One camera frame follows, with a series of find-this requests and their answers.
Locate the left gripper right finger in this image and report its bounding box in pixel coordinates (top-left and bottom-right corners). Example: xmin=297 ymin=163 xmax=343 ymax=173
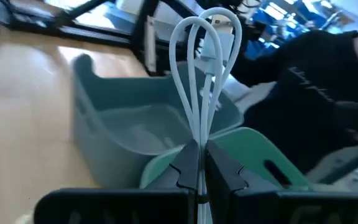
xmin=205 ymin=139 xmax=358 ymax=224

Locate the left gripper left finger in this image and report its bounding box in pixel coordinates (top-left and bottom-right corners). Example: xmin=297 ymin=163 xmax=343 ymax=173
xmin=33 ymin=139 xmax=200 ymax=224

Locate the white USB cable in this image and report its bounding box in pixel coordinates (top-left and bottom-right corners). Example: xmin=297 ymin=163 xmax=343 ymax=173
xmin=168 ymin=6 xmax=243 ymax=224

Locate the green plastic bin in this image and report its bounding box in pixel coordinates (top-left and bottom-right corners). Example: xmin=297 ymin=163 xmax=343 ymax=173
xmin=140 ymin=126 xmax=313 ymax=190

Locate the blue-grey plastic bin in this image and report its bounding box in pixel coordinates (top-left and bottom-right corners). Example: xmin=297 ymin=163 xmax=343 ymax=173
xmin=71 ymin=53 xmax=245 ymax=189

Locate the person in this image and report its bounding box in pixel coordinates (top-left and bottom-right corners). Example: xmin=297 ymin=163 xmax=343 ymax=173
xmin=230 ymin=18 xmax=358 ymax=187

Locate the black aluminium table frame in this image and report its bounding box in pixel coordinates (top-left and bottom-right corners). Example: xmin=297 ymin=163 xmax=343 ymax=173
xmin=0 ymin=0 xmax=204 ymax=77

